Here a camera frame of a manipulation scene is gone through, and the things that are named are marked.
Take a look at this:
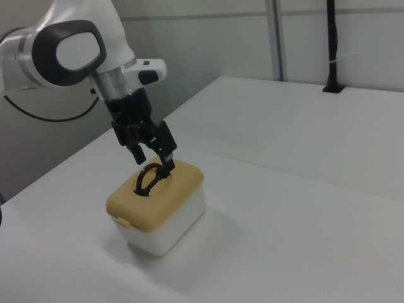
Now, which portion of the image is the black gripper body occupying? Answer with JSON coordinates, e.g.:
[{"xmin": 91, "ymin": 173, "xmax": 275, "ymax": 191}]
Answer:
[{"xmin": 104, "ymin": 88, "xmax": 158, "ymax": 128}]

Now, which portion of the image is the white plastic tool case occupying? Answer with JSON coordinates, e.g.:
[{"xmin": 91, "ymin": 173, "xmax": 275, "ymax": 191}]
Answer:
[{"xmin": 114, "ymin": 181, "xmax": 208, "ymax": 257}]

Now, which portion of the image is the black folding lid handle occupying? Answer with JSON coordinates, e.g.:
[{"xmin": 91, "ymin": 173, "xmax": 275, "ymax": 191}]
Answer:
[{"xmin": 132, "ymin": 162, "xmax": 171, "ymax": 198}]

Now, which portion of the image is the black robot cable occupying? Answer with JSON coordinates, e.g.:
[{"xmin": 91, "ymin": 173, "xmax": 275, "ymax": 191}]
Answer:
[{"xmin": 3, "ymin": 89, "xmax": 100, "ymax": 122}]

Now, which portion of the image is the tan plastic case lid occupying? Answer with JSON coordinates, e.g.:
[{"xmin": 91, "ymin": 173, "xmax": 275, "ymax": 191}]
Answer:
[{"xmin": 105, "ymin": 157, "xmax": 205, "ymax": 234}]

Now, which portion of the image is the grey partition post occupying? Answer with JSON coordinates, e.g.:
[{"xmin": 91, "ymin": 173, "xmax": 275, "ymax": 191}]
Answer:
[{"xmin": 270, "ymin": 0, "xmax": 287, "ymax": 81}]

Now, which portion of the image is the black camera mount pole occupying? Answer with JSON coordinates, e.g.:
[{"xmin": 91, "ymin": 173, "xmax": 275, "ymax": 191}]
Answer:
[{"xmin": 321, "ymin": 0, "xmax": 345, "ymax": 94}]

